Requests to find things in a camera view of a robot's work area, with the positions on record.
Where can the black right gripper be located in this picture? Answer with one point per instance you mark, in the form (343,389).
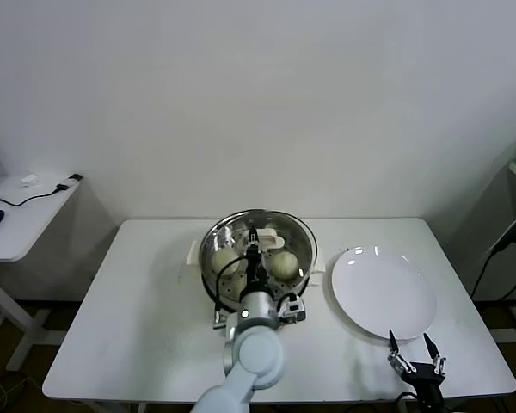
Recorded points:
(428,378)

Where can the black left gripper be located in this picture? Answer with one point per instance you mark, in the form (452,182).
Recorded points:
(256,277)

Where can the stainless steel steamer basket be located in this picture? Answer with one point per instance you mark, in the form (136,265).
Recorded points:
(192,254)

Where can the white round plate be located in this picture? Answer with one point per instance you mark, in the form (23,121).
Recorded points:
(382,292)

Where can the small white crumpled object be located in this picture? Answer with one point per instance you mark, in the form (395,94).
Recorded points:
(30,180)

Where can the white side desk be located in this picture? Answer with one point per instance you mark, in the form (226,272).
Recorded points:
(17,232)

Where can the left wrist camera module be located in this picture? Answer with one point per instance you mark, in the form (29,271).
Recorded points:
(293,309)

